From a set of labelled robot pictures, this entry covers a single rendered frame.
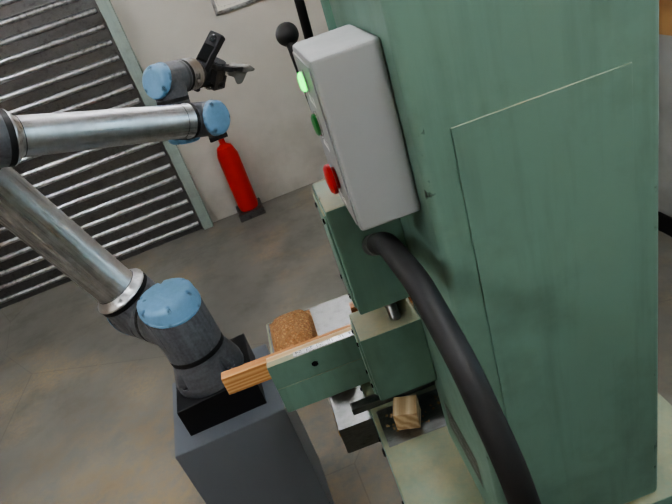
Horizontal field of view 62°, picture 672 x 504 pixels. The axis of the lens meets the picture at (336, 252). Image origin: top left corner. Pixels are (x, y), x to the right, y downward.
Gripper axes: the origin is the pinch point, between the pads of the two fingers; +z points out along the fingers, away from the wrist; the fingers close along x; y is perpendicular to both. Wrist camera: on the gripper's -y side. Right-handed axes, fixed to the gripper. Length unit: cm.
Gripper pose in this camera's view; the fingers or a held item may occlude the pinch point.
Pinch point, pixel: (236, 57)
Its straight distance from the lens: 191.4
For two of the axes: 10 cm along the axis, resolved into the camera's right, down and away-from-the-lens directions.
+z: 4.6, -4.0, 8.0
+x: 8.5, 4.6, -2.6
